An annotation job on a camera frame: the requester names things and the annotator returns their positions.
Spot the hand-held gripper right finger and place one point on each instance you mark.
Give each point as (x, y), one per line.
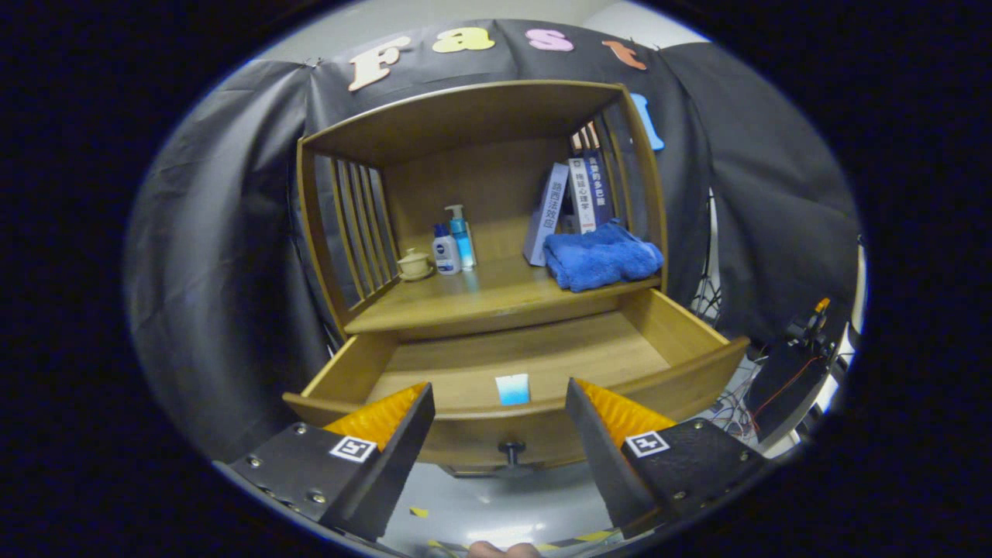
(597, 449)

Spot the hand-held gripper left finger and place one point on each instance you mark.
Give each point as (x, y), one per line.
(403, 457)

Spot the black round drawer knob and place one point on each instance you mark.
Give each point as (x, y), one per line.
(511, 449)

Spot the blue squeeze tube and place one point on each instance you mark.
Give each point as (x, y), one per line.
(513, 391)

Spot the wooden countertop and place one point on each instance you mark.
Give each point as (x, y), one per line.
(496, 291)

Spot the wooden cabinet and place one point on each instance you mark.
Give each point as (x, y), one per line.
(465, 116)

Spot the blue folded towel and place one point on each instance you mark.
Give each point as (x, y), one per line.
(601, 260)

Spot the beige lidded teacup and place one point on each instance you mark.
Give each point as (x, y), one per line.
(414, 263)

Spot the black device with orange tip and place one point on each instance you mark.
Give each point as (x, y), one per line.
(783, 380)

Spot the white bottle with blue cap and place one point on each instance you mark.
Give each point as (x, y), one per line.
(446, 254)

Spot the blue pump bottle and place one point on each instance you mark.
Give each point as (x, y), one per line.
(463, 244)

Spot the grey book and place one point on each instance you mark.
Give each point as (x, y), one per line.
(546, 217)

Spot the white spine book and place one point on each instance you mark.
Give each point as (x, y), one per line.
(583, 198)

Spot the dark blue book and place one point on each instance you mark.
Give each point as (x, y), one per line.
(601, 190)

